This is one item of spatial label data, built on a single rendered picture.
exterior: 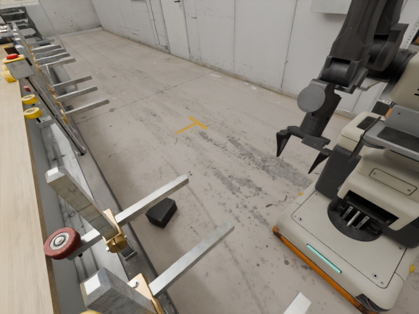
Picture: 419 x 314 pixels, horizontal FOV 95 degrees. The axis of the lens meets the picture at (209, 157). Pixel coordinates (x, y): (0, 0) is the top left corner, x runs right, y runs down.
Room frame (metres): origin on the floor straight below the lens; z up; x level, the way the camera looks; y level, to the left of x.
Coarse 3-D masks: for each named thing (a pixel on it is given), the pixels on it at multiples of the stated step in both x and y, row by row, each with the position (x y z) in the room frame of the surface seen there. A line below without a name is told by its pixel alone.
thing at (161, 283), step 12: (216, 228) 0.27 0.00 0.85; (228, 228) 0.27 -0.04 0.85; (204, 240) 0.24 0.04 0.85; (216, 240) 0.24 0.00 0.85; (192, 252) 0.21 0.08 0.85; (204, 252) 0.21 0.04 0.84; (180, 264) 0.18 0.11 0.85; (192, 264) 0.18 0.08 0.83; (168, 276) 0.16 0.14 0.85; (180, 276) 0.16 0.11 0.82; (156, 288) 0.13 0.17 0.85
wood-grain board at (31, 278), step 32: (0, 64) 2.21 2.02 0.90; (0, 96) 1.36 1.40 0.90; (0, 128) 0.91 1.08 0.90; (0, 160) 0.64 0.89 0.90; (32, 160) 0.64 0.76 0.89; (0, 192) 0.46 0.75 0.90; (32, 192) 0.45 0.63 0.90; (0, 224) 0.33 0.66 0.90; (32, 224) 0.32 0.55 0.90; (0, 256) 0.23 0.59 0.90; (32, 256) 0.22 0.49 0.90; (0, 288) 0.15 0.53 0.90; (32, 288) 0.15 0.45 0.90
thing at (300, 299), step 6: (300, 294) 0.09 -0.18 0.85; (294, 300) 0.08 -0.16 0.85; (300, 300) 0.08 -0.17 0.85; (306, 300) 0.08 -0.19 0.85; (288, 306) 0.07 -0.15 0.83; (294, 306) 0.07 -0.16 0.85; (300, 306) 0.07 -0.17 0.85; (306, 306) 0.07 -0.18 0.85; (288, 312) 0.06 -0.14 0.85; (294, 312) 0.06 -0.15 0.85; (300, 312) 0.06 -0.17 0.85
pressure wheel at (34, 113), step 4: (32, 108) 1.10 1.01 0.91; (36, 108) 1.09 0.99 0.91; (24, 112) 1.06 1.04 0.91; (28, 112) 1.06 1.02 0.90; (32, 112) 1.05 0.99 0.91; (36, 112) 1.06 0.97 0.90; (40, 112) 1.08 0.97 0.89; (28, 116) 1.03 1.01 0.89; (32, 116) 1.04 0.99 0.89; (36, 116) 1.05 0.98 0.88; (40, 120) 1.08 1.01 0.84
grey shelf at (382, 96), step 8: (416, 24) 1.48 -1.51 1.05; (416, 32) 1.46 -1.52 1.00; (408, 40) 1.48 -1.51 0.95; (408, 48) 1.49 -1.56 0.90; (416, 48) 1.48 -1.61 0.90; (384, 88) 1.61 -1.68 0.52; (392, 88) 1.60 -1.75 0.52; (376, 96) 1.48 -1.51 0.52; (384, 96) 1.48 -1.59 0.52; (376, 104) 1.64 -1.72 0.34; (376, 112) 1.73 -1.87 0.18; (384, 112) 1.68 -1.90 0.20
